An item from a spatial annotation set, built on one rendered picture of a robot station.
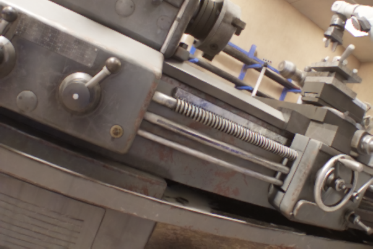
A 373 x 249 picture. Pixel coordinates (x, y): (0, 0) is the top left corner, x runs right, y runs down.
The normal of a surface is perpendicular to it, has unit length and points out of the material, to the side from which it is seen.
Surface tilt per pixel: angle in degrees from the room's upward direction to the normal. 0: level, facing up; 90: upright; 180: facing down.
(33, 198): 90
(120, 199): 90
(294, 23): 90
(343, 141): 90
